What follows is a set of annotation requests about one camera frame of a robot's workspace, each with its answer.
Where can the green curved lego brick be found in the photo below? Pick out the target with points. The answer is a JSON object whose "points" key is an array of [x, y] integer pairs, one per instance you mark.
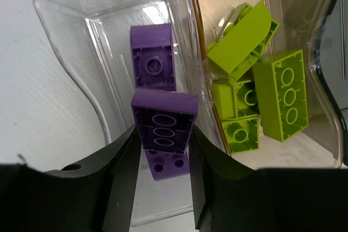
{"points": [[241, 46]]}

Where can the purple sloped lego brick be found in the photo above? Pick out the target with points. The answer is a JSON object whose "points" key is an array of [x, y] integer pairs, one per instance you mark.
{"points": [[152, 53]]}

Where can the clear plastic bin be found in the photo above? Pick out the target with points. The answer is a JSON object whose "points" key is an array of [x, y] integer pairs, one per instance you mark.
{"points": [[90, 39]]}

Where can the purple long lego brick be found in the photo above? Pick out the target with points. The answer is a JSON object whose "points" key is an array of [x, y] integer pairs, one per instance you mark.
{"points": [[164, 119]]}

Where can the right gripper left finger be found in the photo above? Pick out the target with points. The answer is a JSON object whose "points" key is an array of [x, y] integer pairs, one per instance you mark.
{"points": [[93, 194]]}

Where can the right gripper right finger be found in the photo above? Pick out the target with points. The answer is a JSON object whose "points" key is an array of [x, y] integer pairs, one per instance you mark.
{"points": [[229, 196]]}

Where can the green long lego brick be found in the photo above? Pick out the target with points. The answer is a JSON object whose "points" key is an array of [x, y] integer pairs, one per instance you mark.
{"points": [[281, 91]]}

